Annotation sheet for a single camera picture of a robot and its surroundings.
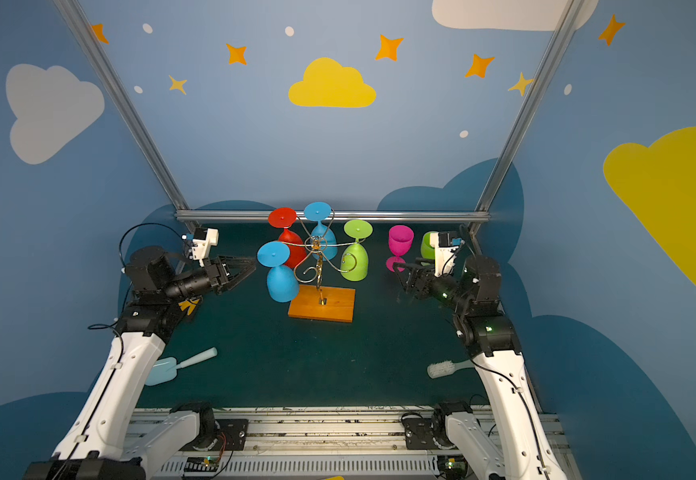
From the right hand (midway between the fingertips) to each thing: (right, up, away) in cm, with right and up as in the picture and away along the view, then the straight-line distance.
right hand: (409, 260), depth 68 cm
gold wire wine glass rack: (-23, -2, -1) cm, 23 cm away
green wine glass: (+11, +3, +28) cm, 30 cm away
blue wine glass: (-31, -6, +7) cm, 32 cm away
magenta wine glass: (+3, +6, +30) cm, 31 cm away
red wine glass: (-31, +11, +9) cm, 34 cm away
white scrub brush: (+13, -31, +16) cm, 38 cm away
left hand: (-35, 0, -2) cm, 35 cm away
